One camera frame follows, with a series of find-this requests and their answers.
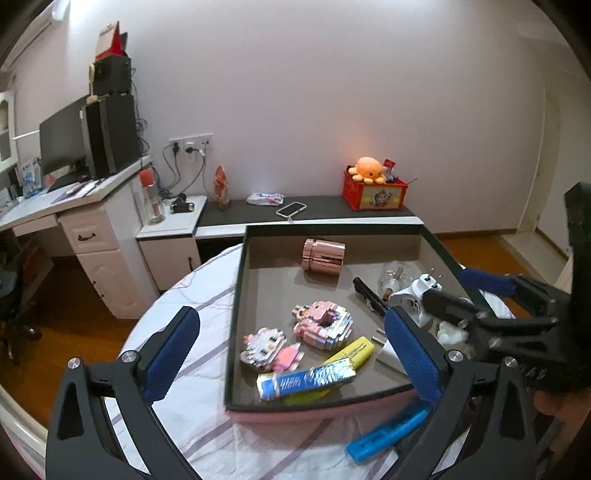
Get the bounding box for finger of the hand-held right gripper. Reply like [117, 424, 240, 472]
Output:
[422, 288, 559, 360]
[459, 269, 561, 324]

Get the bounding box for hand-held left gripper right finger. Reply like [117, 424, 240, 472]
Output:
[385, 306, 539, 480]

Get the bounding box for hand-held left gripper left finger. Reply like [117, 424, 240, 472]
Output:
[45, 305, 201, 480]

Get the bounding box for white paper card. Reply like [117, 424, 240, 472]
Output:
[375, 340, 409, 376]

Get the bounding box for white cloud-shaped ornament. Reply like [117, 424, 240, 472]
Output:
[436, 320, 469, 346]

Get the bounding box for white plastic gadget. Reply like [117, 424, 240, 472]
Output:
[388, 274, 444, 326]

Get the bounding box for yellow highlighter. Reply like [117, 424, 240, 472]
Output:
[283, 336, 376, 406]

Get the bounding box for clear glass perfume bottle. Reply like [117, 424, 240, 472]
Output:
[379, 261, 415, 298]

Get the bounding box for pink white block figure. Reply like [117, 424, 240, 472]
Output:
[239, 328, 304, 372]

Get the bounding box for blue silver foil pack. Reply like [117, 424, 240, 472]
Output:
[256, 357, 357, 401]

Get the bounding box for pink box with black rim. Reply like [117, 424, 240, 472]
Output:
[224, 220, 467, 423]

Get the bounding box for rose gold jar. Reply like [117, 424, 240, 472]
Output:
[301, 239, 346, 273]

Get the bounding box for blue highlighter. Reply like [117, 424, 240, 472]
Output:
[345, 405, 431, 462]

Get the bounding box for white low cabinet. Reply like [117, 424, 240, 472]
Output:
[136, 195, 208, 291]

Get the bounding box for white desk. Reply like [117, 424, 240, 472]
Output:
[0, 157, 160, 319]

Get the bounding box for red storage crate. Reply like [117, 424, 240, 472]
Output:
[343, 168, 409, 210]

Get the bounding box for black top low bench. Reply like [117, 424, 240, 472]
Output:
[196, 195, 426, 259]

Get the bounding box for red cap water bottle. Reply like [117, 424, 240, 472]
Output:
[139, 168, 166, 225]

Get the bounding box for orange octopus plush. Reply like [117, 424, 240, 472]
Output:
[348, 157, 387, 185]

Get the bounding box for black office chair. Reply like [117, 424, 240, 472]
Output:
[0, 258, 42, 365]

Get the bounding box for wooden sailboat ornament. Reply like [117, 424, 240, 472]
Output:
[213, 165, 232, 210]

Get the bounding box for smartphone with white case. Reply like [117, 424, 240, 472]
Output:
[276, 202, 309, 220]

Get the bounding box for purple mouse pad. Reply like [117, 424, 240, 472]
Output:
[51, 180, 100, 204]

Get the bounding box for black keyboard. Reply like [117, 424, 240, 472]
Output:
[46, 173, 90, 190]

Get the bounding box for blue white box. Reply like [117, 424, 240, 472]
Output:
[21, 158, 42, 199]

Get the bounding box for black computer monitor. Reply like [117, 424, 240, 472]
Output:
[39, 96, 90, 183]

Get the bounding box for white glass-door cabinet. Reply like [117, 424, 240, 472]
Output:
[0, 90, 17, 162]

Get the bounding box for black speaker box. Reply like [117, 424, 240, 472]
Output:
[90, 54, 132, 95]

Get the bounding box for red desk calendar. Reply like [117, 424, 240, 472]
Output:
[95, 21, 130, 58]

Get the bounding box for white bed frame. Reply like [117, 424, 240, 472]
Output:
[0, 385, 49, 437]

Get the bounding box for black power cable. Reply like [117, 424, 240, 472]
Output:
[159, 143, 206, 195]

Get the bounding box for white wall sockets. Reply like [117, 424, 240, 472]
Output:
[168, 134, 214, 155]

